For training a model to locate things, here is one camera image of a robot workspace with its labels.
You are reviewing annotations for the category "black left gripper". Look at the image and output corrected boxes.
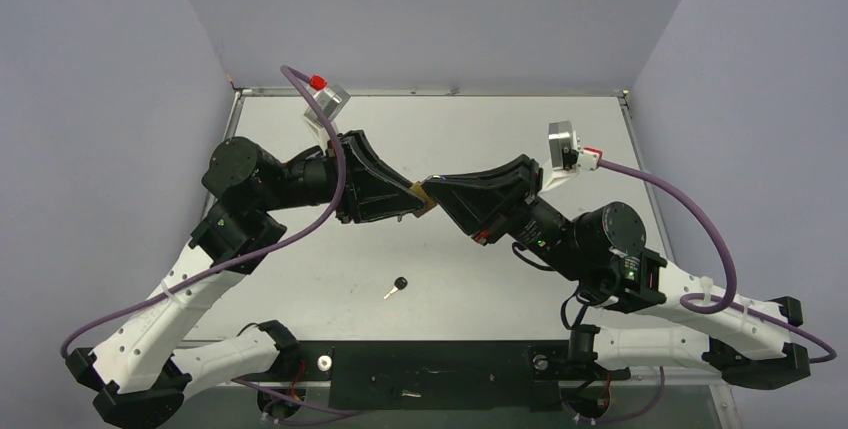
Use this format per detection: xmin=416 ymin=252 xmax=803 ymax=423
xmin=263 ymin=128 xmax=428 ymax=220

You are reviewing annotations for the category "small brass padlock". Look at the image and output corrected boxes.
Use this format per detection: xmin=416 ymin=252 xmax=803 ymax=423
xmin=410 ymin=181 xmax=437 ymax=218

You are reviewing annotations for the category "black-headed key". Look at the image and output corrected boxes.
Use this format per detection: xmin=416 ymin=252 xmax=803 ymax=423
xmin=383 ymin=276 xmax=408 ymax=300

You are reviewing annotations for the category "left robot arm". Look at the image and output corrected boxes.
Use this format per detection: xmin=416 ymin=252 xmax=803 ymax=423
xmin=63 ymin=130 xmax=426 ymax=428

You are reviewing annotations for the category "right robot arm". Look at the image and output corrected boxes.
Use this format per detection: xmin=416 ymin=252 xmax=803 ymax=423
xmin=422 ymin=156 xmax=811 ymax=390

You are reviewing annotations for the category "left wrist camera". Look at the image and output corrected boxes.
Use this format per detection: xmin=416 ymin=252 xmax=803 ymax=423
xmin=302 ymin=74 xmax=351 ymax=147

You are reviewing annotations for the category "aluminium table edge rail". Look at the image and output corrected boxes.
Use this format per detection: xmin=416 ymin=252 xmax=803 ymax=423
xmin=234 ymin=86 xmax=631 ymax=98

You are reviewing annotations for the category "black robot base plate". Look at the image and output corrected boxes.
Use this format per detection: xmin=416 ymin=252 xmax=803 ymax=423
xmin=247 ymin=340 xmax=631 ymax=411

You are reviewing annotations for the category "key on base plate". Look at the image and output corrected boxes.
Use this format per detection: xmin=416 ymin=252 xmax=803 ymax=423
xmin=389 ymin=386 xmax=422 ymax=399

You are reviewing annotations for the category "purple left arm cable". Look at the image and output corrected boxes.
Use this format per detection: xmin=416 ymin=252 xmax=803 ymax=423
xmin=59 ymin=65 xmax=348 ymax=360

